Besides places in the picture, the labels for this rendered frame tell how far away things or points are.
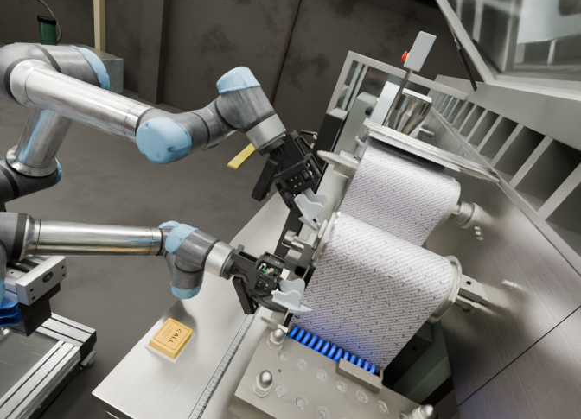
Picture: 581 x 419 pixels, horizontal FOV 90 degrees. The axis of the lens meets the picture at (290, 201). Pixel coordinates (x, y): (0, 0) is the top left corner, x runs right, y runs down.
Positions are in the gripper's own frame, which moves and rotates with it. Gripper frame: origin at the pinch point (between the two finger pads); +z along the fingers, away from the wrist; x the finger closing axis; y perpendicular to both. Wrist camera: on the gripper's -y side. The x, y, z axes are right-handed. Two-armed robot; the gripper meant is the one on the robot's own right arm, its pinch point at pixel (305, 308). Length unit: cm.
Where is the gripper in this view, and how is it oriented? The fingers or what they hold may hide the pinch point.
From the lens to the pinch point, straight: 69.8
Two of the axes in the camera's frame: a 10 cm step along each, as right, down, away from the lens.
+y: 3.0, -8.2, -4.9
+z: 9.0, 4.1, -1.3
